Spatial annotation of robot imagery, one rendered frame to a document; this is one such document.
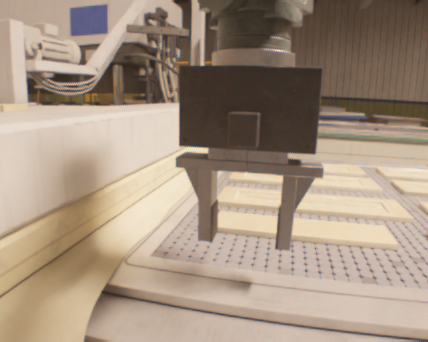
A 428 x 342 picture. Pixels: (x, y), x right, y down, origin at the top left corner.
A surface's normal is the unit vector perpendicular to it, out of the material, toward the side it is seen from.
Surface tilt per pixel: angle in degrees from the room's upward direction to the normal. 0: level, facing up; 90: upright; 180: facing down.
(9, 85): 90
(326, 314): 0
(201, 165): 90
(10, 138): 90
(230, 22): 90
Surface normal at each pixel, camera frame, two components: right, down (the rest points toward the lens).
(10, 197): 0.97, 0.07
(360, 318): 0.02, -0.97
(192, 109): -0.22, 0.22
